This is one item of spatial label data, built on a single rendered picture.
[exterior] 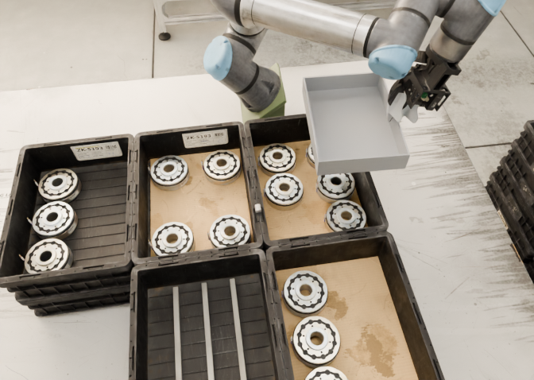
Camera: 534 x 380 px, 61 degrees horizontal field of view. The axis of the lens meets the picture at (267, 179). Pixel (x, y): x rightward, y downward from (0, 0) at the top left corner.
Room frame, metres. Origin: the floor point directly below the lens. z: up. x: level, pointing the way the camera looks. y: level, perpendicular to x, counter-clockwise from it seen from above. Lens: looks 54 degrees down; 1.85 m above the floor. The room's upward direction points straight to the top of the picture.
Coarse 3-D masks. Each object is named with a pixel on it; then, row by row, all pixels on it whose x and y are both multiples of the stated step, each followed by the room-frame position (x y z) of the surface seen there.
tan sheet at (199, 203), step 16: (192, 160) 0.81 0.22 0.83; (240, 160) 0.81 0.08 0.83; (192, 176) 0.75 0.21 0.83; (240, 176) 0.75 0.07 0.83; (160, 192) 0.69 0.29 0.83; (176, 192) 0.69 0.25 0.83; (192, 192) 0.69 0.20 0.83; (208, 192) 0.69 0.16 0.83; (224, 192) 0.69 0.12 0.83; (240, 192) 0.69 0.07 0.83; (160, 208) 0.64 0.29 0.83; (176, 208) 0.64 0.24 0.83; (192, 208) 0.64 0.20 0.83; (208, 208) 0.64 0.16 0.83; (224, 208) 0.64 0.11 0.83; (240, 208) 0.64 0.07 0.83; (160, 224) 0.59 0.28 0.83; (192, 224) 0.59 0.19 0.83; (208, 224) 0.59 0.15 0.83; (176, 240) 0.55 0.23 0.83; (208, 240) 0.55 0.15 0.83
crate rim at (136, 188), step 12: (144, 132) 0.83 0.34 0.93; (156, 132) 0.83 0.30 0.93; (168, 132) 0.83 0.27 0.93; (180, 132) 0.83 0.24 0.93; (240, 132) 0.83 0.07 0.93; (252, 180) 0.66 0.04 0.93; (252, 192) 0.63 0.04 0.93; (252, 204) 0.59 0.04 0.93; (132, 228) 0.52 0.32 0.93; (132, 240) 0.49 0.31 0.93; (132, 252) 0.46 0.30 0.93; (192, 252) 0.46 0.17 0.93; (204, 252) 0.46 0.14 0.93; (216, 252) 0.46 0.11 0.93; (228, 252) 0.46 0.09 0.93
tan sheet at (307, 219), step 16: (288, 144) 0.87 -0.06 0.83; (304, 144) 0.87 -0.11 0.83; (256, 160) 0.81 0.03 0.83; (304, 160) 0.81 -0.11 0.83; (304, 176) 0.75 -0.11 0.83; (304, 192) 0.69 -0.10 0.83; (272, 208) 0.64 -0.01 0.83; (304, 208) 0.64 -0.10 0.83; (320, 208) 0.64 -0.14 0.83; (272, 224) 0.59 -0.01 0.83; (288, 224) 0.59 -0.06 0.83; (304, 224) 0.59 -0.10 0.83; (320, 224) 0.59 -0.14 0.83
